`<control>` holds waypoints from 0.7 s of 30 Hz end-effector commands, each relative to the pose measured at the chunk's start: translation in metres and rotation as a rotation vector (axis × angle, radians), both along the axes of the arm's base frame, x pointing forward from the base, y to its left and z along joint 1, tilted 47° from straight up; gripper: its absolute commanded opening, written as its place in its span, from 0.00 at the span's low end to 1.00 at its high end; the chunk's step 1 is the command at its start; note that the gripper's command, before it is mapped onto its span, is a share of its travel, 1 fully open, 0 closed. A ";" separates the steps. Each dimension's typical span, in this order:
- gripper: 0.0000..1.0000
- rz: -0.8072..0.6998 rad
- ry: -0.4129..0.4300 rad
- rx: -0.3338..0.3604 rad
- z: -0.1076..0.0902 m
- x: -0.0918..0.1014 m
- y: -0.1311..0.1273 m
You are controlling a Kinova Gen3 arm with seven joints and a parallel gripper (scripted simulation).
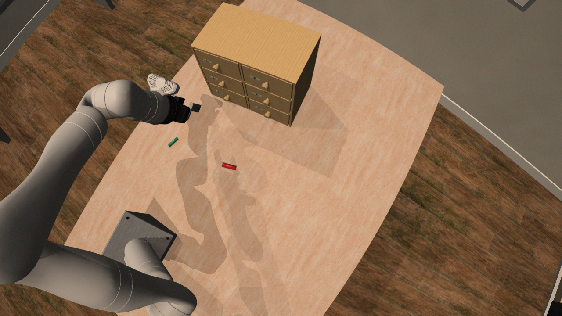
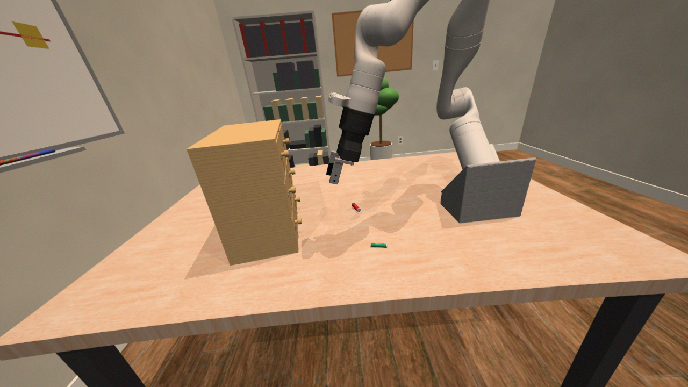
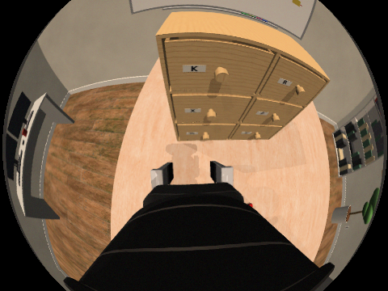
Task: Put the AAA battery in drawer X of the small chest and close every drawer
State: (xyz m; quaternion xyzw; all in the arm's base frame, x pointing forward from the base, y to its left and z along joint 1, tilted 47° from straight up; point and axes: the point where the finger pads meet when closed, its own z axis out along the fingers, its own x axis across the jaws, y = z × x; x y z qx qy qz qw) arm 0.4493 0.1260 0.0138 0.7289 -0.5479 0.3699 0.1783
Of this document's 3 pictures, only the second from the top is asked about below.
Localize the small wooden chest of drawers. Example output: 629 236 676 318
187 119 298 266

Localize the brown wooden drawer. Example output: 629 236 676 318
292 199 302 246
276 132 289 179
285 169 296 215
292 193 300 217
286 157 296 187
279 124 290 151

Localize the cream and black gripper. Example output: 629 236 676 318
326 84 379 184

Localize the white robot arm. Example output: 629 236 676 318
350 0 499 170

